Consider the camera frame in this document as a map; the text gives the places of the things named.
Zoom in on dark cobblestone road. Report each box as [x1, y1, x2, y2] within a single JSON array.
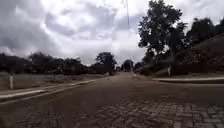
[[0, 71, 224, 128]]

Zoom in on tall dark tree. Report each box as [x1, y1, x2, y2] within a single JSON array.
[[137, 0, 189, 76]]

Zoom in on row of distant trees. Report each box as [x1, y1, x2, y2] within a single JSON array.
[[0, 51, 134, 76]]

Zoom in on dry earth and grass bank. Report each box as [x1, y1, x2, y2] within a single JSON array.
[[0, 71, 108, 92]]

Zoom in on pale concrete kerb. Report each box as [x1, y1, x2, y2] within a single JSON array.
[[133, 73, 224, 84], [0, 78, 101, 103]]

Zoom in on earth slope with scrub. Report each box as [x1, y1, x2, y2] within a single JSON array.
[[134, 32, 224, 79]]

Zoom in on trees on slope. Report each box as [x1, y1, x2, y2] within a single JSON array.
[[185, 16, 224, 46]]

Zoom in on short pale post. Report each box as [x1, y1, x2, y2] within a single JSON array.
[[9, 74, 15, 90], [167, 65, 172, 77]]

